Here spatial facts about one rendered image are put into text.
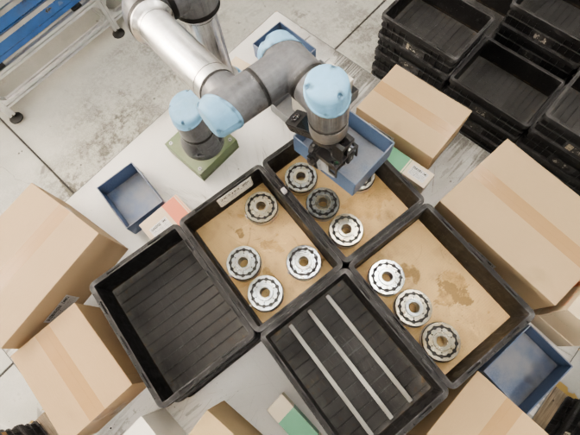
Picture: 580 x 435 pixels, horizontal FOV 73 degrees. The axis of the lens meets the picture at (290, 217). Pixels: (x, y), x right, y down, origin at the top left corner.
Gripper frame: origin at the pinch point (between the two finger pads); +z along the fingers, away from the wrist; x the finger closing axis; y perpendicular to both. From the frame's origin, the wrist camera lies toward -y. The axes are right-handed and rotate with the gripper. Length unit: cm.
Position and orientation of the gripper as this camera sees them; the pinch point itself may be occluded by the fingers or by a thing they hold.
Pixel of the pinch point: (323, 162)
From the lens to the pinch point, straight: 97.4
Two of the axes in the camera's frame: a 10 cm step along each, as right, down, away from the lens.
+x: 6.8, -7.2, 1.2
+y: 7.2, 6.4, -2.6
